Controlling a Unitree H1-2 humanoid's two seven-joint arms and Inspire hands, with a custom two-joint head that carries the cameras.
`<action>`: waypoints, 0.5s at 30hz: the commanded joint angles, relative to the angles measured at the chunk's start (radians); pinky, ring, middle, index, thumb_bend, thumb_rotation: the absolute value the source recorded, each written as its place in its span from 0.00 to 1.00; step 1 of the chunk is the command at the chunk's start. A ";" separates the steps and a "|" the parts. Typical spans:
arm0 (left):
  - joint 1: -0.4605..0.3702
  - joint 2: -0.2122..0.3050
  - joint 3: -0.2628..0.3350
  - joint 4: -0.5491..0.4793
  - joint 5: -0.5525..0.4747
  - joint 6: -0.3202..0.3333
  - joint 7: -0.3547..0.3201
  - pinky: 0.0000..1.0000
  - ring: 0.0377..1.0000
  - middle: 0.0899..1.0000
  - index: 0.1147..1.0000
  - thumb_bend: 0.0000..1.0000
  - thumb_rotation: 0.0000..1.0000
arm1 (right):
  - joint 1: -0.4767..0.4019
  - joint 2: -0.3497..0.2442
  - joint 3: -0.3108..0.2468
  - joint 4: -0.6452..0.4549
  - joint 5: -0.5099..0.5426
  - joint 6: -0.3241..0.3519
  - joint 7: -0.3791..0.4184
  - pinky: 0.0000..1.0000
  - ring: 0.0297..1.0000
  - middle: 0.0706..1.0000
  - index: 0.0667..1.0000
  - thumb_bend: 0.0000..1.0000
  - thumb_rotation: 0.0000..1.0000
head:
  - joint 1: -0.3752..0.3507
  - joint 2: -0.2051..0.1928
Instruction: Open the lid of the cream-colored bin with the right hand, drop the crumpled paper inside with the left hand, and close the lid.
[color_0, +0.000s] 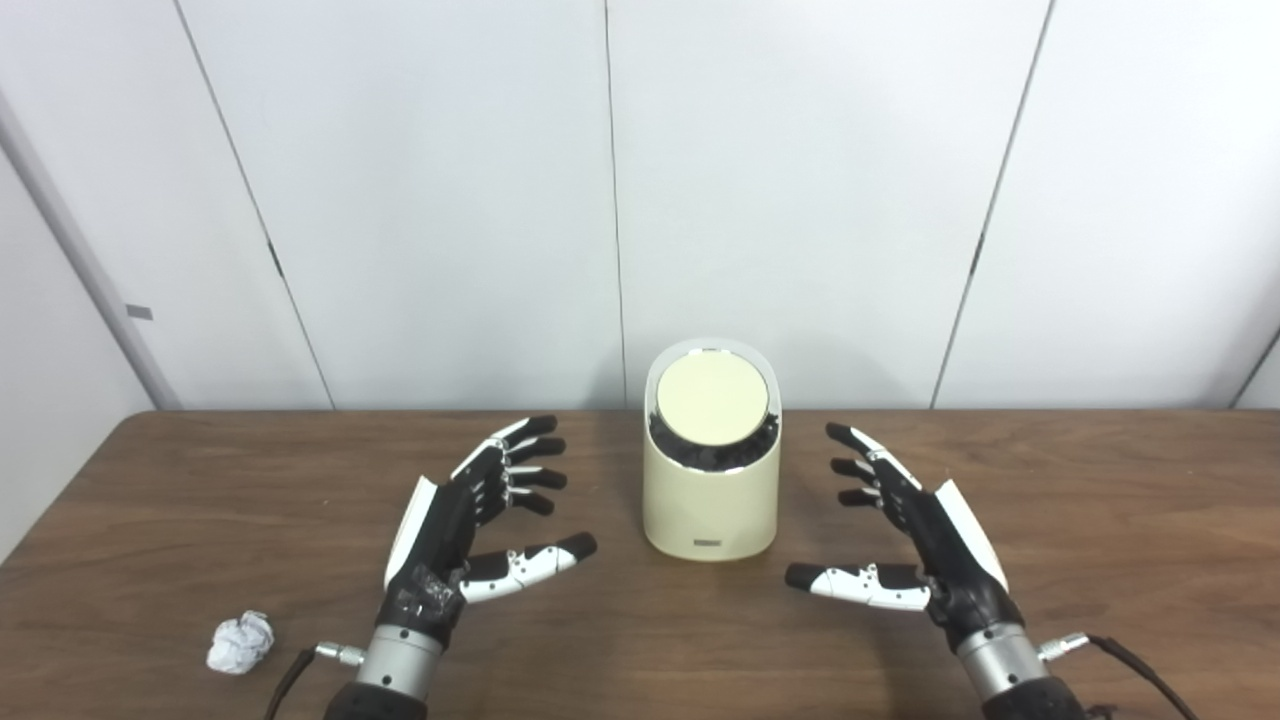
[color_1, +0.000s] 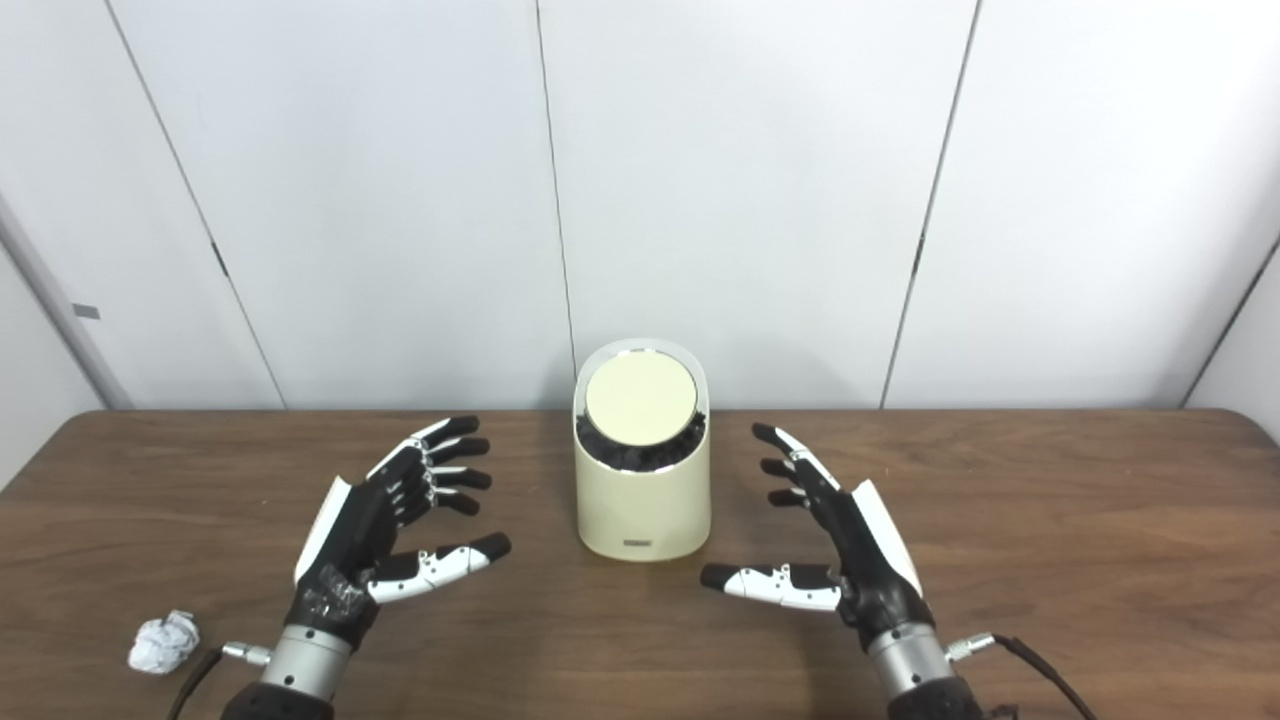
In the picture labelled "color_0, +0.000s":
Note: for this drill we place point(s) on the small grey post tag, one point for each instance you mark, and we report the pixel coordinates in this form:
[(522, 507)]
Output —
[(140, 312)]

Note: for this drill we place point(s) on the cream round bin lid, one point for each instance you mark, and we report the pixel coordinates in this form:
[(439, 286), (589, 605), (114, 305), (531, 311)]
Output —
[(712, 398)]

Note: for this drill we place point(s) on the white paper ball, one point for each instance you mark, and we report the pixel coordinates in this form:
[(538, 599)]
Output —
[(240, 643)]

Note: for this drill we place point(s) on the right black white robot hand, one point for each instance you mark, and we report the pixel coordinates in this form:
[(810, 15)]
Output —
[(950, 560)]

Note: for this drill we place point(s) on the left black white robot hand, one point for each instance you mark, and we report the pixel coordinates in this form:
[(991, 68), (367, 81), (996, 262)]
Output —
[(440, 530)]

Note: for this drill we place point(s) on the black bin liner bag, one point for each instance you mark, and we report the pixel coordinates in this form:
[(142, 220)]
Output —
[(700, 458)]

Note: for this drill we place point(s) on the grey wall corner post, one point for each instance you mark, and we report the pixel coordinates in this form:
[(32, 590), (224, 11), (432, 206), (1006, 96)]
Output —
[(90, 270)]

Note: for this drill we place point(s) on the cream-colored bin body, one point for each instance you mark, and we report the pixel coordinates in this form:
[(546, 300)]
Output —
[(710, 510)]

